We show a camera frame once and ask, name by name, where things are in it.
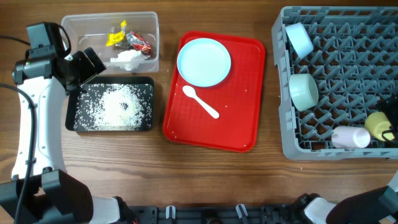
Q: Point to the white rice grains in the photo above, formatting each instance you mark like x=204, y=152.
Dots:
x=118, y=107

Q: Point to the red serving tray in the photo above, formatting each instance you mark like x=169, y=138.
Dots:
x=237, y=99

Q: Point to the yellow foil wrapper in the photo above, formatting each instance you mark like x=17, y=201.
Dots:
x=113, y=39

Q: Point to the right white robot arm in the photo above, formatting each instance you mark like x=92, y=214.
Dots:
x=368, y=207

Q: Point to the white plastic cup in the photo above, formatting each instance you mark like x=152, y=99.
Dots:
x=347, y=137

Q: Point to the clear plastic waste bin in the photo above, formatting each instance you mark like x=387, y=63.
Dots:
x=91, y=30

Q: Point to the red silver foil wrapper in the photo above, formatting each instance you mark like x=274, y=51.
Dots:
x=134, y=41

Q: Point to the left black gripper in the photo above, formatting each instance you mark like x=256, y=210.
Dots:
x=86, y=63

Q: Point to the yellow plastic cup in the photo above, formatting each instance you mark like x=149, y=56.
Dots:
x=379, y=126

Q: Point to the large light blue plate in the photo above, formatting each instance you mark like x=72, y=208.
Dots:
x=203, y=62

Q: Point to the black waste tray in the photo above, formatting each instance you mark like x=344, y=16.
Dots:
x=112, y=104

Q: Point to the light blue bowl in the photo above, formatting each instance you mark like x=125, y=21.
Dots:
x=299, y=39

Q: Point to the crumpled white tissue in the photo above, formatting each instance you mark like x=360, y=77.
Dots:
x=129, y=59

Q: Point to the green bowl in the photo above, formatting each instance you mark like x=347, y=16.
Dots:
x=303, y=91

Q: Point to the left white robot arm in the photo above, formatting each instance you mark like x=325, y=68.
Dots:
x=41, y=191

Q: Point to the white plastic spoon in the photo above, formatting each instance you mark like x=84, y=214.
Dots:
x=190, y=92

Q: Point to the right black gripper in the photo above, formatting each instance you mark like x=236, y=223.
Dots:
x=390, y=107

